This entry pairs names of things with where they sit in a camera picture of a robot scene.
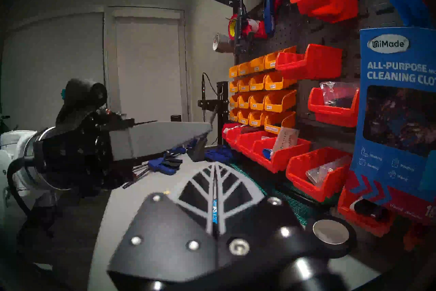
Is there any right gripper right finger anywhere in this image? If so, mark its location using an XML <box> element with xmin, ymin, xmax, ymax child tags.
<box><xmin>215</xmin><ymin>162</ymin><xmax>327</xmax><ymax>274</ymax></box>

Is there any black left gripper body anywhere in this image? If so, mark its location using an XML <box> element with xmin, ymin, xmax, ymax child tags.
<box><xmin>34</xmin><ymin>110</ymin><xmax>135</xmax><ymax>192</ymax></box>

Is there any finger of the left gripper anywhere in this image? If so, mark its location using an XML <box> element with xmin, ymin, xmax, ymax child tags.
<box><xmin>109</xmin><ymin>122</ymin><xmax>212</xmax><ymax>161</ymax></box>
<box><xmin>114</xmin><ymin>150</ymin><xmax>187</xmax><ymax>171</ymax></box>

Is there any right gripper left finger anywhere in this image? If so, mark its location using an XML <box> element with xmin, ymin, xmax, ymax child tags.
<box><xmin>107</xmin><ymin>162</ymin><xmax>218</xmax><ymax>284</ymax></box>

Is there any blue bar clamp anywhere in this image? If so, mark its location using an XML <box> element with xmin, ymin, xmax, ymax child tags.
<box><xmin>204</xmin><ymin>145</ymin><xmax>234</xmax><ymax>163</ymax></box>
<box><xmin>165</xmin><ymin>146</ymin><xmax>187</xmax><ymax>158</ymax></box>
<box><xmin>123</xmin><ymin>156</ymin><xmax>184</xmax><ymax>189</ymax></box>

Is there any green cutting mat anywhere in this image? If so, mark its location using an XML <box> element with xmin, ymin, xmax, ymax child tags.
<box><xmin>228</xmin><ymin>161</ymin><xmax>314</xmax><ymax>226</ymax></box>

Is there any black clamp stand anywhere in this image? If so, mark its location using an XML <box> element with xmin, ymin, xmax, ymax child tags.
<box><xmin>198</xmin><ymin>73</ymin><xmax>229</xmax><ymax>147</ymax></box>

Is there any clear plastic bag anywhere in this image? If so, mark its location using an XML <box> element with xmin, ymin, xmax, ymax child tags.
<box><xmin>306</xmin><ymin>156</ymin><xmax>351</xmax><ymax>187</ymax></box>
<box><xmin>320</xmin><ymin>81</ymin><xmax>360</xmax><ymax>107</ymax></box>

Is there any white paper packet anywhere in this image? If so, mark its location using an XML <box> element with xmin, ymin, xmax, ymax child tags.
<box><xmin>272</xmin><ymin>127</ymin><xmax>300</xmax><ymax>159</ymax></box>

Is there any black tape roll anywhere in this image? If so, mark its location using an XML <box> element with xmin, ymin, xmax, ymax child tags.
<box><xmin>305</xmin><ymin>215</ymin><xmax>357</xmax><ymax>258</ymax></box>

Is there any red yellow tape roll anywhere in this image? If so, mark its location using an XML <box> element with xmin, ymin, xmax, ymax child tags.
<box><xmin>228</xmin><ymin>14</ymin><xmax>240</xmax><ymax>41</ymax></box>

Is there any black hanging clamp tool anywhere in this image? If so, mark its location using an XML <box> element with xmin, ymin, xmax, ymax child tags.
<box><xmin>233</xmin><ymin>0</ymin><xmax>254</xmax><ymax>57</ymax></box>

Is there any red white tape roll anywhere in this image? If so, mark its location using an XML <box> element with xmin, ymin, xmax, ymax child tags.
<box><xmin>245</xmin><ymin>18</ymin><xmax>268</xmax><ymax>38</ymax></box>

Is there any blue cleaning cloths box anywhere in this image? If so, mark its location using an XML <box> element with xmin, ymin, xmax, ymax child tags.
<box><xmin>347</xmin><ymin>27</ymin><xmax>436</xmax><ymax>226</ymax></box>

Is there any blue microfiber cloth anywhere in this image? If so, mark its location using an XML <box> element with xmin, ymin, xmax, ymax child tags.
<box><xmin>380</xmin><ymin>0</ymin><xmax>435</xmax><ymax>29</ymax></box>

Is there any braided black left arm cable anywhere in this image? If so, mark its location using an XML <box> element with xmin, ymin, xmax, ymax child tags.
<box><xmin>6</xmin><ymin>157</ymin><xmax>34</xmax><ymax>216</ymax></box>

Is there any grey duct tape roll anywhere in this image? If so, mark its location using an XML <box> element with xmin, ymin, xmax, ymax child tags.
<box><xmin>213</xmin><ymin>33</ymin><xmax>235</xmax><ymax>54</ymax></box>

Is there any dark grey pegboard wall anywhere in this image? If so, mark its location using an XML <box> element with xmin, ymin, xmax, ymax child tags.
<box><xmin>235</xmin><ymin>0</ymin><xmax>385</xmax><ymax>144</ymax></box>

